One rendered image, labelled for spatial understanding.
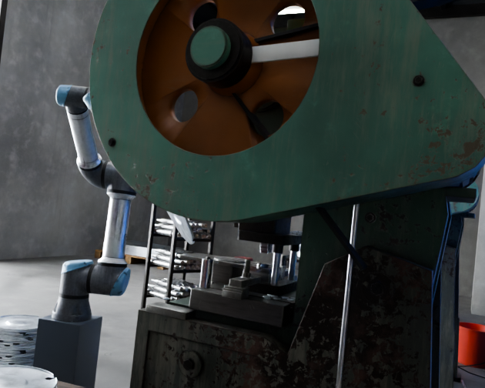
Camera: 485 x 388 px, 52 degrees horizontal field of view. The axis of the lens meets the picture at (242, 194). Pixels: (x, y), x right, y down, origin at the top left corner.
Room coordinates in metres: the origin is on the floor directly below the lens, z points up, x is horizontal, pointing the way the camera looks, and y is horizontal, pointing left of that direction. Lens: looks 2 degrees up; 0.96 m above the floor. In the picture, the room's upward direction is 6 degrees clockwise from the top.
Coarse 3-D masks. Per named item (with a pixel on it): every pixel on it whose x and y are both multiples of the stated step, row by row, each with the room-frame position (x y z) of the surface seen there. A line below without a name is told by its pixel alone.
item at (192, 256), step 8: (184, 256) 1.68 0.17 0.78; (192, 256) 1.66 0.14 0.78; (200, 256) 1.69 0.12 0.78; (216, 256) 1.70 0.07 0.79; (224, 256) 1.72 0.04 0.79; (216, 264) 1.65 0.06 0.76; (224, 264) 1.61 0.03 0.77; (232, 264) 1.60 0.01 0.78; (240, 264) 1.59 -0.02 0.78; (216, 272) 1.65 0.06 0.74; (224, 272) 1.63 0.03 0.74; (232, 272) 1.63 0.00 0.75; (240, 272) 1.69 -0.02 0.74; (216, 280) 1.64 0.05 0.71; (224, 280) 1.63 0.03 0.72
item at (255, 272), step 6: (252, 264) 1.62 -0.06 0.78; (270, 264) 1.68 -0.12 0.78; (252, 270) 1.57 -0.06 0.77; (258, 270) 1.56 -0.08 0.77; (264, 270) 1.55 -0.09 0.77; (270, 270) 1.55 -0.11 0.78; (282, 270) 1.65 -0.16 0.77; (264, 276) 1.55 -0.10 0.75; (270, 276) 1.56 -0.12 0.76; (282, 276) 1.66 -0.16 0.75; (264, 282) 1.55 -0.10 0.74; (270, 282) 1.56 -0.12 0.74
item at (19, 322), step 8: (0, 320) 2.51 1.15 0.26; (8, 320) 2.51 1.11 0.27; (16, 320) 2.52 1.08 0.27; (24, 320) 2.54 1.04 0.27; (32, 320) 2.58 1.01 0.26; (0, 328) 2.37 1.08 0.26; (8, 328) 2.40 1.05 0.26; (16, 328) 2.41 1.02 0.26; (24, 328) 2.43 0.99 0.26; (32, 328) 2.44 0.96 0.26
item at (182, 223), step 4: (168, 212) 1.86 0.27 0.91; (172, 216) 1.81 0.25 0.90; (176, 216) 1.77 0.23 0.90; (180, 216) 1.66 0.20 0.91; (172, 220) 1.85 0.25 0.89; (176, 220) 1.78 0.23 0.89; (180, 220) 1.74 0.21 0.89; (184, 220) 1.63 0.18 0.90; (188, 220) 1.61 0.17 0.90; (176, 224) 1.81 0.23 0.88; (180, 224) 1.74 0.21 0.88; (184, 224) 1.67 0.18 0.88; (188, 224) 1.62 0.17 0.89; (180, 228) 1.78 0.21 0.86; (184, 228) 1.70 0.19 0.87; (188, 228) 1.64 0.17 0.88; (180, 232) 1.83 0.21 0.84; (184, 232) 1.75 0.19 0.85; (188, 232) 1.68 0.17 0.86; (192, 232) 1.65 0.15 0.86; (184, 236) 1.79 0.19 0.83; (188, 236) 1.72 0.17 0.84; (192, 236) 1.66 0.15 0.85; (188, 240) 1.76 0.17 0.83
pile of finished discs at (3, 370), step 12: (0, 372) 1.51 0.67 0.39; (12, 372) 1.52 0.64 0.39; (24, 372) 1.53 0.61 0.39; (36, 372) 1.54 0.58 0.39; (48, 372) 1.54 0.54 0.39; (0, 384) 1.41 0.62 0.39; (12, 384) 1.42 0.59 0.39; (24, 384) 1.43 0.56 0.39; (36, 384) 1.45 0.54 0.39; (48, 384) 1.46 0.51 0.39
